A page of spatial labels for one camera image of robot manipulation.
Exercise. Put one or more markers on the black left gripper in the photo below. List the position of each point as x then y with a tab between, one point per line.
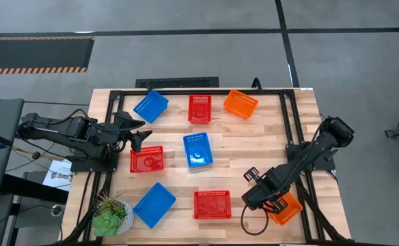
115	138

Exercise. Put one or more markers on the dark grey side desk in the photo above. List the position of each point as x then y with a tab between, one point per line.
1	150

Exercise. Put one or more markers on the blue plastic basket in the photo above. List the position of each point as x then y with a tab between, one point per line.
150	106
197	150
154	205

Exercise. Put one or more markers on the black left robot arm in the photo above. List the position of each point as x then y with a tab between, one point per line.
66	131

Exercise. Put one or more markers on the orange plastic basket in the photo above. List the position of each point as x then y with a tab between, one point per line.
240	104
290	210

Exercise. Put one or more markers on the green succulent in white pot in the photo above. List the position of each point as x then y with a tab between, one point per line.
109	218

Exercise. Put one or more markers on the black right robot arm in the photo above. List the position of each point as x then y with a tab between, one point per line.
339	129

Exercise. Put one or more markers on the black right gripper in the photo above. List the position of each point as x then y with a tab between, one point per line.
264	191

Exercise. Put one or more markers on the black aluminium table frame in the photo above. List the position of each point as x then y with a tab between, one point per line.
199	92

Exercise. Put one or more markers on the black hazard-striped floor mat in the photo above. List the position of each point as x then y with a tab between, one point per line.
35	54

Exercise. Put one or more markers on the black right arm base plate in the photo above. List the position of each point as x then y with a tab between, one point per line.
326	164

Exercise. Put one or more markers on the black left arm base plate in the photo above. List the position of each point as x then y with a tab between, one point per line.
90	166

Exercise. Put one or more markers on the white printed paper sheet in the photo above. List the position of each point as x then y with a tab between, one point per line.
60	175

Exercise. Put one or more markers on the red plastic basket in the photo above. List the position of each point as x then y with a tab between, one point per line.
199	110
212	205
147	160

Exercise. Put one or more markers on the black floor vent grille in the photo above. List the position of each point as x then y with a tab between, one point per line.
177	82

